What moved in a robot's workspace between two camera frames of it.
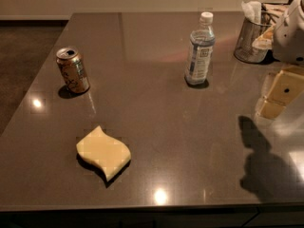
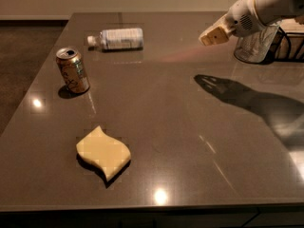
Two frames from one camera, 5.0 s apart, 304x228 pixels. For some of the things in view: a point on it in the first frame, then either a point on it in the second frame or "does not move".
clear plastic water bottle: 201,44 -> 118,39
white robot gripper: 290,38 -> 241,17
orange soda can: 73,70 does not move
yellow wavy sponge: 105,153 does not move
